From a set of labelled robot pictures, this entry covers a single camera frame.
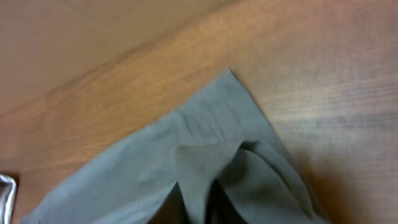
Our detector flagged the grey shorts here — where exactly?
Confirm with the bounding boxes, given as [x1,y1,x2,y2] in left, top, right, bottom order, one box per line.
[23,71,330,223]

